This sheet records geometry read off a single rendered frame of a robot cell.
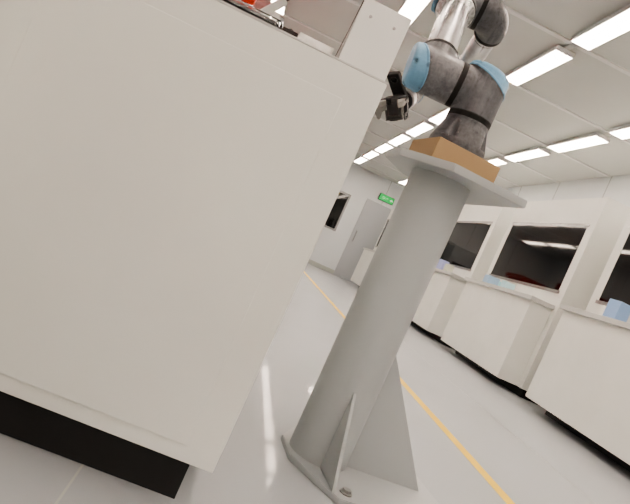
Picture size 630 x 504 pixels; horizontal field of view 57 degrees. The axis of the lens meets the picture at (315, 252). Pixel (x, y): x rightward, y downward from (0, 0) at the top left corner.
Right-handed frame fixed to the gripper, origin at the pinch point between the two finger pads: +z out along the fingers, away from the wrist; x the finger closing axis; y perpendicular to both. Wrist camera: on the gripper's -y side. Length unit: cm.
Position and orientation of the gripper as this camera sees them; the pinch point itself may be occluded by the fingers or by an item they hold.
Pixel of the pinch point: (385, 105)
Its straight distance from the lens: 202.6
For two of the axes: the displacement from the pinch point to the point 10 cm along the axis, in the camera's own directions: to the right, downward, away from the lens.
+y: 1.4, 9.1, 3.9
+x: -8.9, -0.5, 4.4
